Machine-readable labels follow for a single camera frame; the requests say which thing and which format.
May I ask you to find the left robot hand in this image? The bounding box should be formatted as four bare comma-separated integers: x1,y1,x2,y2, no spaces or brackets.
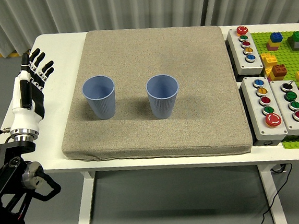
2,46,61,136

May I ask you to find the blue ribbed plastic cup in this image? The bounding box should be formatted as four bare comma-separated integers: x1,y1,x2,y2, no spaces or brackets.
80,74,118,122
145,73,182,121

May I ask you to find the white table leg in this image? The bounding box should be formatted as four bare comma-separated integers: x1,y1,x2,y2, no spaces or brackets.
257,163,288,224
71,170,100,224

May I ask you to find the grey pleated curtain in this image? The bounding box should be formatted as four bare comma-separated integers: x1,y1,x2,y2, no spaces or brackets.
0,0,299,59

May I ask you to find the grey-brown fabric mat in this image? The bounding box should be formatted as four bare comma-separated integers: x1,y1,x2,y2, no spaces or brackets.
51,17,255,170

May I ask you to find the grey five-button control box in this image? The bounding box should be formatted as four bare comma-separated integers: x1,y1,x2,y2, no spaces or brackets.
225,24,265,78
240,74,289,141

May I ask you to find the brown building brick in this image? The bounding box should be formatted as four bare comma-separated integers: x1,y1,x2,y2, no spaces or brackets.
270,63,289,79

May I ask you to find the blue building brick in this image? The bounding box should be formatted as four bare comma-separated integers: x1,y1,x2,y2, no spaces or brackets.
269,31,284,44

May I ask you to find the green building baseplate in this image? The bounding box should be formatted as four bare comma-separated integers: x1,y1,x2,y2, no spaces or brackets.
251,28,299,153

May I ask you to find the grey building brick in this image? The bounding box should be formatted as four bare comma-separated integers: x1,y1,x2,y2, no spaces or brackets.
286,37,299,52

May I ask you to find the black floor cable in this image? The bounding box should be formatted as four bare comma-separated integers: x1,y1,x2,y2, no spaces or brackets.
255,162,298,224

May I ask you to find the grey selector switch control box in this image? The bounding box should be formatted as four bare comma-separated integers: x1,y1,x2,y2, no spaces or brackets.
269,77,299,138

